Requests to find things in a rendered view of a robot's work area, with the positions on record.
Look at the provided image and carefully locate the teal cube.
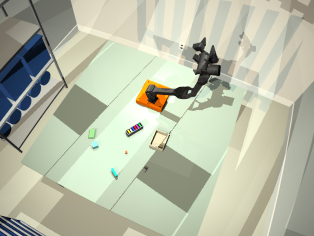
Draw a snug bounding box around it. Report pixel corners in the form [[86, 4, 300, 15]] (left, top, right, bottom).
[[92, 141, 99, 149]]

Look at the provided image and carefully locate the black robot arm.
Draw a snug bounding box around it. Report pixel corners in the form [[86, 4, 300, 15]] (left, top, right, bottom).
[[145, 54, 221, 104]]

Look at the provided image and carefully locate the green rectangular block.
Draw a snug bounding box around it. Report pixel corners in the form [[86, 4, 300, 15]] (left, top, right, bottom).
[[89, 129, 95, 138]]

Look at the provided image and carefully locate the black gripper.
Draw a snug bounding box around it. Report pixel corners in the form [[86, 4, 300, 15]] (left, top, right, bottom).
[[192, 37, 219, 65]]

